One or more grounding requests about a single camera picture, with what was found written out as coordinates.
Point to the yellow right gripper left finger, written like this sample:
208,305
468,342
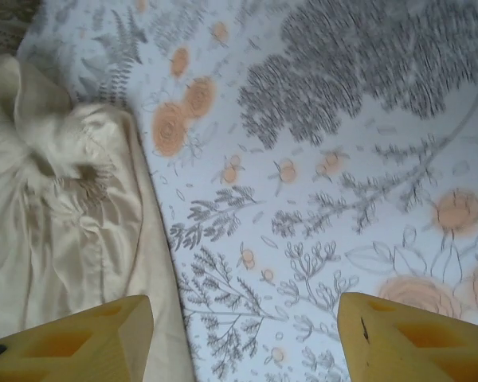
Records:
63,350

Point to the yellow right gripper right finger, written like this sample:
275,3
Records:
414,346

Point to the beige cloth garment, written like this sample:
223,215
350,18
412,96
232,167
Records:
63,219

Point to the floral tablecloth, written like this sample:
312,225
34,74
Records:
302,179

